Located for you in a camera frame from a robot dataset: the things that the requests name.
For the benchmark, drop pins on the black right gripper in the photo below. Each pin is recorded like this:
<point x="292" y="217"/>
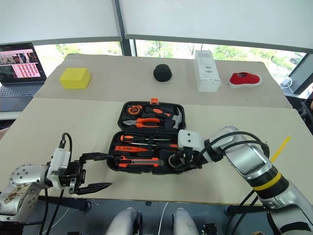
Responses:
<point x="194" y="157"/>

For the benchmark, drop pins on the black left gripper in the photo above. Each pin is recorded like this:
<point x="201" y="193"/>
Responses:
<point x="73" y="173"/>

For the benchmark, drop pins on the black tape roll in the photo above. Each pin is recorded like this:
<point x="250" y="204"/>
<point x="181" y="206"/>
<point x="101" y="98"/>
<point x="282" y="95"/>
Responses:
<point x="171" y="161"/>

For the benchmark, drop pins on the orange tester pen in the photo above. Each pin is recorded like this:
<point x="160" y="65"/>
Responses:
<point x="127" y="148"/>

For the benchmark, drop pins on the orange black utility knife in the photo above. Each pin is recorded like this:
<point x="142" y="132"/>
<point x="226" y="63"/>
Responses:
<point x="139" y="162"/>

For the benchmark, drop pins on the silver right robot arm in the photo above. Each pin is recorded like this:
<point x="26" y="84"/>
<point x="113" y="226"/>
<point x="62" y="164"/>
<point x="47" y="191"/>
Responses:
<point x="249" y="156"/>

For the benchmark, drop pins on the black tool case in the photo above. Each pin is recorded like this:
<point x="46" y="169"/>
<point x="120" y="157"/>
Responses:
<point x="151" y="132"/>

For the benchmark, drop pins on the black orange claw hammer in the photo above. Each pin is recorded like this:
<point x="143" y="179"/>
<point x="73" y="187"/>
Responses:
<point x="160" y="112"/>

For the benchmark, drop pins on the black orange tape measure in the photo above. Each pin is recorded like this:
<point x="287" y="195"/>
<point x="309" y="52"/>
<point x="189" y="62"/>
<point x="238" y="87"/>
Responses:
<point x="134" y="109"/>

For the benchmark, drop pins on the black dome object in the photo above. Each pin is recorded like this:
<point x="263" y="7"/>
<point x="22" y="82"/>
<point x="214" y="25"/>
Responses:
<point x="162" y="73"/>

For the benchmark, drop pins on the tall white box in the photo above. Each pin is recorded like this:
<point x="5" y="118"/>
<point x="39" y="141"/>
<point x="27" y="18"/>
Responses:
<point x="207" y="73"/>

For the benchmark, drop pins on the yellow sponge block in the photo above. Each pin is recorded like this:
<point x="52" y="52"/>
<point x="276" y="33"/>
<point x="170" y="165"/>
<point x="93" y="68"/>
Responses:
<point x="74" y="78"/>

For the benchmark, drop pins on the yellow strip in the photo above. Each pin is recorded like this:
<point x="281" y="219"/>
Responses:
<point x="281" y="148"/>

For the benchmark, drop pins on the red white shoe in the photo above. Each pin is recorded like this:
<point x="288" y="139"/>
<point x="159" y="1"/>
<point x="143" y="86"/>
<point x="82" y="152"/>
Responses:
<point x="244" y="79"/>

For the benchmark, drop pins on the open laptop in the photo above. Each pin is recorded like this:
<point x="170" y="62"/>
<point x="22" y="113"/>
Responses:
<point x="19" y="66"/>

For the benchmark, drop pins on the black chair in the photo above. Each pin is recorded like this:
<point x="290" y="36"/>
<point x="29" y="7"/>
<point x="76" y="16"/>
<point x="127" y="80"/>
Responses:
<point x="302" y="110"/>

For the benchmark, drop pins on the white roller blind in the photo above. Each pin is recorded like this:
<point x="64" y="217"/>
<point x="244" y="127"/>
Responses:
<point x="215" y="19"/>
<point x="56" y="19"/>

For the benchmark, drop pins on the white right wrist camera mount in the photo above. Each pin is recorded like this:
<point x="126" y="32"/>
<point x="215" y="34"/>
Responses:
<point x="189" y="139"/>

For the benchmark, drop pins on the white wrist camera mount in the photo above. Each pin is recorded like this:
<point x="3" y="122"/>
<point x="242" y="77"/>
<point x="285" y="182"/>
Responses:
<point x="60" y="159"/>
<point x="189" y="139"/>

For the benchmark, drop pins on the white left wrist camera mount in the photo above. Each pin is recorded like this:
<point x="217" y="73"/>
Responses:
<point x="60" y="159"/>

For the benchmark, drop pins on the grey window frame post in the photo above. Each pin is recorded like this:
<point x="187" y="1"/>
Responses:
<point x="128" y="46"/>

